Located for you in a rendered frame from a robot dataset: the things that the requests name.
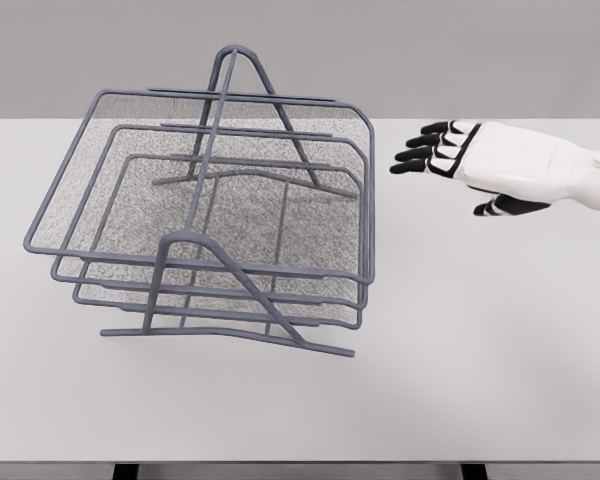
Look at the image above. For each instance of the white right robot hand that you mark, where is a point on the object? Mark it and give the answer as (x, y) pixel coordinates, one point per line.
(510, 165)

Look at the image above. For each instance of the medium grey mesh tray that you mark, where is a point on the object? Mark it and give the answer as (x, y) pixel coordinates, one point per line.
(300, 290)

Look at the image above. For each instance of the small grey mesh tray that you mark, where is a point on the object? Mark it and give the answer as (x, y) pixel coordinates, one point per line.
(300, 315)

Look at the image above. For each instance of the large grey mesh tray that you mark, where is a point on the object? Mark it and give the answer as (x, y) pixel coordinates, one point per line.
(145, 200)

